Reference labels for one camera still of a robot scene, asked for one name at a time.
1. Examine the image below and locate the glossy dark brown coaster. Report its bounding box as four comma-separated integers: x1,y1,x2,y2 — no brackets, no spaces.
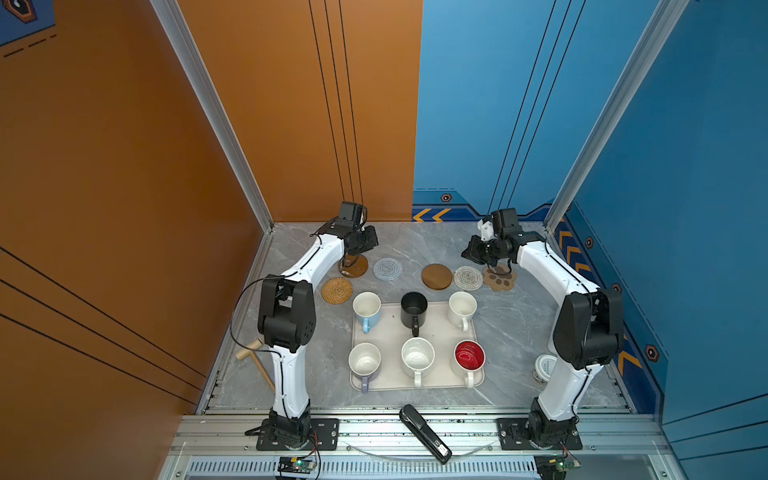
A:
338,254,369,278

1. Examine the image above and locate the blue grey woven coaster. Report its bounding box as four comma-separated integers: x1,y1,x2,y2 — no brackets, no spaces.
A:
373,257,403,282

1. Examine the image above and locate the cork paw print coaster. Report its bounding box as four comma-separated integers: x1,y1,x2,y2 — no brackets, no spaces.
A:
483,266,517,292

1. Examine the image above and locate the rattan woven coaster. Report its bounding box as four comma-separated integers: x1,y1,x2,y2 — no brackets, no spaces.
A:
321,277,354,305

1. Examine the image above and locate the white multicolour woven coaster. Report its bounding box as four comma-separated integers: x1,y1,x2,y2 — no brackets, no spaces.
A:
453,266,484,292

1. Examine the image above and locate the round wooden coaster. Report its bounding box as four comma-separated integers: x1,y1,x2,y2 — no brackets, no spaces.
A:
421,263,453,291

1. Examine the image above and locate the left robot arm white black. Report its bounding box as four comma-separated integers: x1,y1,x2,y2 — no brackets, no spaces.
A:
258,201,378,449

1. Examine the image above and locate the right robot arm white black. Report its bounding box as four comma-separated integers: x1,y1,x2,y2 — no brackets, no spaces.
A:
462,208,624,449

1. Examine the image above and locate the light blue mug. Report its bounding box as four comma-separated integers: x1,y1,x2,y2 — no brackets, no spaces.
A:
352,292,382,334

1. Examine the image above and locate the white mug top right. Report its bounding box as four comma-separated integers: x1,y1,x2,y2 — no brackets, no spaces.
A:
448,292,478,332

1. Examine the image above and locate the black mug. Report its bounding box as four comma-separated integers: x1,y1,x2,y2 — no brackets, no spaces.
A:
400,292,428,337

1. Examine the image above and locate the beige serving tray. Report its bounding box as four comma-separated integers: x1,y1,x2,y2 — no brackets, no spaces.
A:
349,301,486,393

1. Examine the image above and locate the red inside white mug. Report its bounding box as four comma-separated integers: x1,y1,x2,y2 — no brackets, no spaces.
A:
451,340,486,388

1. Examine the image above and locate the white mug centre front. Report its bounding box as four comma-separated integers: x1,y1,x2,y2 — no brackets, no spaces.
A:
400,337,436,389

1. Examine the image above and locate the wooden mallet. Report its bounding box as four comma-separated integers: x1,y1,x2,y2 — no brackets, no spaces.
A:
235,339,275,392

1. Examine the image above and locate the black stapler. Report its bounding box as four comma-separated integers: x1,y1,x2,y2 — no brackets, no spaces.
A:
399,404,453,465

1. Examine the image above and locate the left green circuit board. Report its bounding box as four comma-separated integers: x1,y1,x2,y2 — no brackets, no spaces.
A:
276,456,319,479

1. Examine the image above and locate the right circuit board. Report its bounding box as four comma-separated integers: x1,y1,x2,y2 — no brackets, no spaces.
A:
534,456,571,480

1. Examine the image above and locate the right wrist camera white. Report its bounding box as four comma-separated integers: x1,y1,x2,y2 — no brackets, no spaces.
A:
477,218,496,242

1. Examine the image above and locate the white mug purple handle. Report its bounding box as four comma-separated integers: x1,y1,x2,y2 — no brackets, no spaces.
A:
348,342,382,394

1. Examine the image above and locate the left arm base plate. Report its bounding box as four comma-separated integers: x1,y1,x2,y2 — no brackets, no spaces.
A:
256,417,340,452

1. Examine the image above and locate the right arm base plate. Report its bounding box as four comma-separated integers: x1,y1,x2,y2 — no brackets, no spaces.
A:
496,417,583,451

